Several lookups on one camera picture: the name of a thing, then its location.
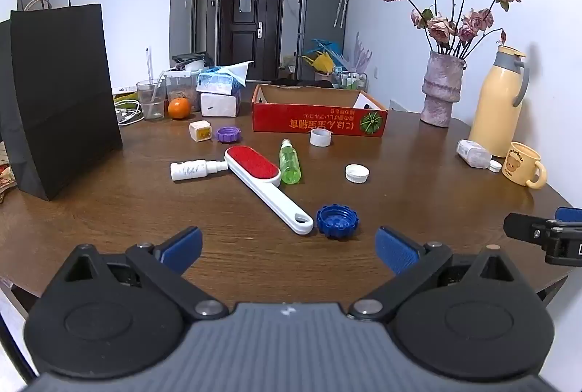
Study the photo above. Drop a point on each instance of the dark brown door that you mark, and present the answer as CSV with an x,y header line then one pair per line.
x,y
250,28

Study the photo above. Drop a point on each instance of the red cardboard box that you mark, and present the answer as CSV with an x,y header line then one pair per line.
x,y
313,121

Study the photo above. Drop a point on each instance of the green spray bottle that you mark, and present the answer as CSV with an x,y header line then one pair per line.
x,y
289,162

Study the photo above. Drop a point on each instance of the purple plastic hangers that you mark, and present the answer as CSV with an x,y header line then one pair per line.
x,y
362,53

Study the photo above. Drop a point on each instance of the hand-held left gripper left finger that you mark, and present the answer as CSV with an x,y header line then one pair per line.
x,y
182,247

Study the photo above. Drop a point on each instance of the purple ceramic vase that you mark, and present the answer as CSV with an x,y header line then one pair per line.
x,y
440,92

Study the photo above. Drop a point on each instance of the white board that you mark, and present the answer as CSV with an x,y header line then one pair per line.
x,y
396,104

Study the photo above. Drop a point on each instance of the purple ridged cap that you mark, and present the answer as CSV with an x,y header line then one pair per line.
x,y
228,134

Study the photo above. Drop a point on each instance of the clear container with white lid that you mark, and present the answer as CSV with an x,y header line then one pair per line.
x,y
182,87

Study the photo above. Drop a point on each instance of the red and white lint brush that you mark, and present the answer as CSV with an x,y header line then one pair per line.
x,y
259,171

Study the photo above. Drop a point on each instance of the purple tissue pack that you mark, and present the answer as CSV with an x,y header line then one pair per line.
x,y
220,104

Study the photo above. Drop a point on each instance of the metal trolley with bottles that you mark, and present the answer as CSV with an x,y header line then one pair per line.
x,y
349,79

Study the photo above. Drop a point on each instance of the white pill bottle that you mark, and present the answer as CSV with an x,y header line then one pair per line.
x,y
473,153

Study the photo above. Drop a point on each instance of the blue tissue pack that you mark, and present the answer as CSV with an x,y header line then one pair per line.
x,y
218,80

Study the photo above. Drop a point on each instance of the orange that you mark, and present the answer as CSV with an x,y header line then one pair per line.
x,y
179,109

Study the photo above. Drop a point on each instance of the blue and yellow plastic items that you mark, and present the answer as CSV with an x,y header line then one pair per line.
x,y
323,58

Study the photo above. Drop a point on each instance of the black plastic parts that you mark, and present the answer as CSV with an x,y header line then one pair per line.
x,y
188,57

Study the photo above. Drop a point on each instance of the white bowl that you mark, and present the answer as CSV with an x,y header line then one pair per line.
x,y
195,64

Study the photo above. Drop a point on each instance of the dried pink roses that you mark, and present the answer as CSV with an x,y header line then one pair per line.
x,y
454,24

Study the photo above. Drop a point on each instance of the white spray bottle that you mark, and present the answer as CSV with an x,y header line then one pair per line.
x,y
188,170

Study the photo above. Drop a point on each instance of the small white cube container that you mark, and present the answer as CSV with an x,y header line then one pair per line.
x,y
200,131

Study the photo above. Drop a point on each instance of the yellow plastic item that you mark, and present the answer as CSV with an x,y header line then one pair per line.
x,y
123,97

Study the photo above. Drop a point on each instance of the yellow bear print mug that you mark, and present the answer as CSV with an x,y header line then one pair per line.
x,y
523,164

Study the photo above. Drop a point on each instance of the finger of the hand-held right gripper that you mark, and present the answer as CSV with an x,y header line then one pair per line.
x,y
527,226
568,214

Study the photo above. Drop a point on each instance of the black paper bag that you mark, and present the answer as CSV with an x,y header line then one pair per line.
x,y
59,101
4,69

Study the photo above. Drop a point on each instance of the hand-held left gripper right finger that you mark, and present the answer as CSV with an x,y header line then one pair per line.
x,y
396,249

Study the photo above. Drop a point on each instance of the blue ridged cap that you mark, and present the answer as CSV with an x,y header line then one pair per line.
x,y
337,221

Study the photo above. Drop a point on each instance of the grey refrigerator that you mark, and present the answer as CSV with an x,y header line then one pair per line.
x,y
320,19

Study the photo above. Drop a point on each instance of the patterned packet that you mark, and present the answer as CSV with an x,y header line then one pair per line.
x,y
7,178

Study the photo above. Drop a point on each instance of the clear glass with straw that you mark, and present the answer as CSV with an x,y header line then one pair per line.
x,y
150,103

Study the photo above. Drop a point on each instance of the white bottle cap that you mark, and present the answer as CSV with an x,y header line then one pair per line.
x,y
357,174

